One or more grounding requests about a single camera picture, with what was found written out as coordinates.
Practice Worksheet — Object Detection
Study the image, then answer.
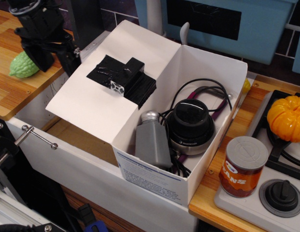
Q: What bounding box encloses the white toy stove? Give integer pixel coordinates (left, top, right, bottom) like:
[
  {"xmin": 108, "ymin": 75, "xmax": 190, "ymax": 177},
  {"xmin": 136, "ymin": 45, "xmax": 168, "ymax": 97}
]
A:
[{"xmin": 214, "ymin": 90, "xmax": 300, "ymax": 232}]

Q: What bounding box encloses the black stove knob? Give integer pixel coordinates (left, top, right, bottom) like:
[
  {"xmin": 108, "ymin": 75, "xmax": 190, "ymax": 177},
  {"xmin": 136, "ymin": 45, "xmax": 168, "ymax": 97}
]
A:
[{"xmin": 259, "ymin": 179, "xmax": 300, "ymax": 218}]

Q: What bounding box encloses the blue toy oven cabinet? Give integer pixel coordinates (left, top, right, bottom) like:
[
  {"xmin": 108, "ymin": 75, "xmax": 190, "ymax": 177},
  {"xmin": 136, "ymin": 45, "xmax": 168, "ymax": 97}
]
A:
[{"xmin": 134, "ymin": 0, "xmax": 300, "ymax": 75}]

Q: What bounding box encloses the grey bottle silver cap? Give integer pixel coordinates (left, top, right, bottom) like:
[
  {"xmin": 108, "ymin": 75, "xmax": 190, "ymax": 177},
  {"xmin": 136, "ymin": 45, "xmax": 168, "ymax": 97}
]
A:
[{"xmin": 135, "ymin": 111, "xmax": 172, "ymax": 169}]

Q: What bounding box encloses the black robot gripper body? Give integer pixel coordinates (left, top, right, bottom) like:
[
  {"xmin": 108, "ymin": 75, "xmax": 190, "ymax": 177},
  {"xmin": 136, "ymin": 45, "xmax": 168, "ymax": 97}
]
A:
[{"xmin": 8, "ymin": 0, "xmax": 75, "ymax": 53}]

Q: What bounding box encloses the white cardboard box with flap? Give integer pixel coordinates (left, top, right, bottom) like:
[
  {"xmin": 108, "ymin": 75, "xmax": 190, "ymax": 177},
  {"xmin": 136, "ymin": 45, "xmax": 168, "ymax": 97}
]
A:
[{"xmin": 46, "ymin": 20, "xmax": 248, "ymax": 206}]

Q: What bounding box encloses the black 3D mouse puck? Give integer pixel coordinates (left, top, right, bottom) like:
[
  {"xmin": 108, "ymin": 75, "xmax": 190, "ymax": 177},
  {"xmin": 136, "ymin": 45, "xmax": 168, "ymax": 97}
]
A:
[{"xmin": 167, "ymin": 99, "xmax": 216, "ymax": 156}]

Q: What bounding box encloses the blue clamp handle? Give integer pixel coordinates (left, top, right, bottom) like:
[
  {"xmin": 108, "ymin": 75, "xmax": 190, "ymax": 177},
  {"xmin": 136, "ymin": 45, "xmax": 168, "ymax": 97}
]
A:
[{"xmin": 77, "ymin": 203, "xmax": 109, "ymax": 232}]

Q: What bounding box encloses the green bitter gourd toy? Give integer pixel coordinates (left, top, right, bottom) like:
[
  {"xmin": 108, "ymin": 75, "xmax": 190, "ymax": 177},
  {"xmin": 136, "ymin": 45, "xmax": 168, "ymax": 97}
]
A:
[{"xmin": 9, "ymin": 51, "xmax": 40, "ymax": 78}]

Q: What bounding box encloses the metal clamp screw handle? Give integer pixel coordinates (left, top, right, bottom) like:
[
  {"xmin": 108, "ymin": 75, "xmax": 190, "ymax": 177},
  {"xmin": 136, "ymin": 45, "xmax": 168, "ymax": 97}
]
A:
[{"xmin": 14, "ymin": 125, "xmax": 58, "ymax": 150}]

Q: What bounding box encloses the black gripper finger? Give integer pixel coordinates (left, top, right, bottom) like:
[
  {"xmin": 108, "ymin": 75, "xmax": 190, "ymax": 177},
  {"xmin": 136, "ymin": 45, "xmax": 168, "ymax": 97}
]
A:
[
  {"xmin": 57, "ymin": 50, "xmax": 81, "ymax": 77},
  {"xmin": 23, "ymin": 45, "xmax": 54, "ymax": 72}
]

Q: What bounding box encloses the black taped handle block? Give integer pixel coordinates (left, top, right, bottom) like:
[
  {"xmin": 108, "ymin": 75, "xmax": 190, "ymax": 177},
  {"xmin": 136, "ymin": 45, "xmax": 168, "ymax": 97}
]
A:
[{"xmin": 87, "ymin": 55, "xmax": 156, "ymax": 108}]

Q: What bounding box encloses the white faucet spout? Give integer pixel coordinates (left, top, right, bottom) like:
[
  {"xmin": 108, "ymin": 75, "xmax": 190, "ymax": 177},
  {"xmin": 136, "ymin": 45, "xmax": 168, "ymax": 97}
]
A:
[{"xmin": 180, "ymin": 22, "xmax": 190, "ymax": 45}]

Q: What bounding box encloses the orange beans can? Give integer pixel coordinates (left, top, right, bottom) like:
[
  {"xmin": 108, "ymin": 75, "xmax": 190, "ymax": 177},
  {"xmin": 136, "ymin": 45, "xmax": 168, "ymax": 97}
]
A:
[{"xmin": 219, "ymin": 136, "xmax": 269, "ymax": 198}]

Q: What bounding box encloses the orange toy pumpkin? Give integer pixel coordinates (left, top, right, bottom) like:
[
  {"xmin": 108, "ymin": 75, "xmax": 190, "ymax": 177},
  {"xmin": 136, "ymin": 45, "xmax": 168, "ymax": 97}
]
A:
[{"xmin": 267, "ymin": 96, "xmax": 300, "ymax": 143}]

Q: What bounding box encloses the yellow toy behind box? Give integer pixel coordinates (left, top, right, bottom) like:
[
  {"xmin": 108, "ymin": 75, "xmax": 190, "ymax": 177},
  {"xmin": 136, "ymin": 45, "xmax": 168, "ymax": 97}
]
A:
[{"xmin": 242, "ymin": 78, "xmax": 251, "ymax": 94}]

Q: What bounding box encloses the black burner grate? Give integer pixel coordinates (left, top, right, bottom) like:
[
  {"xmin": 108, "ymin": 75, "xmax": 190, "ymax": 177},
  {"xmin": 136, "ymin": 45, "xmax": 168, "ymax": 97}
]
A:
[{"xmin": 247, "ymin": 90, "xmax": 300, "ymax": 180}]

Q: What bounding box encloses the black clamp body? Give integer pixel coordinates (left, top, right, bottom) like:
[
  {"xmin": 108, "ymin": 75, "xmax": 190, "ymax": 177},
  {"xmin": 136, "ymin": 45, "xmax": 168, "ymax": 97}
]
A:
[{"xmin": 0, "ymin": 117, "xmax": 20, "ymax": 184}]

